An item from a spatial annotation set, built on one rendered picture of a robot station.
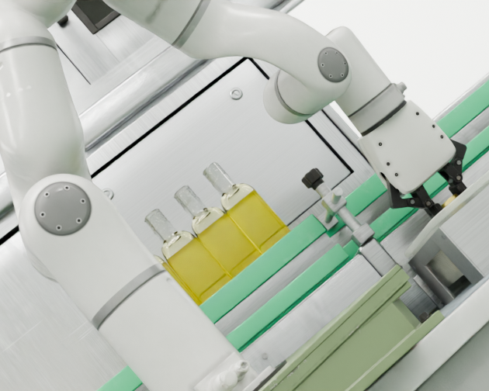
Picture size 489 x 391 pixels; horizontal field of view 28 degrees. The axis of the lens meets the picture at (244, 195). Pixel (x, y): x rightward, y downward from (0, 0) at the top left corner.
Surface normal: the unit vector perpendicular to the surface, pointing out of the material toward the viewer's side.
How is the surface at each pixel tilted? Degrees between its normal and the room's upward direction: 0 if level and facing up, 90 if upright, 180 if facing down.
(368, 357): 90
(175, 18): 120
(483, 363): 90
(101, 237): 98
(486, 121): 90
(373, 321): 90
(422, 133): 106
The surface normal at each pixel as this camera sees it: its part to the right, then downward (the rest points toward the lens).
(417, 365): 0.29, -0.48
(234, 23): -0.29, -0.39
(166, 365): -0.28, 0.07
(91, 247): 0.18, -0.21
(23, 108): -0.15, -0.20
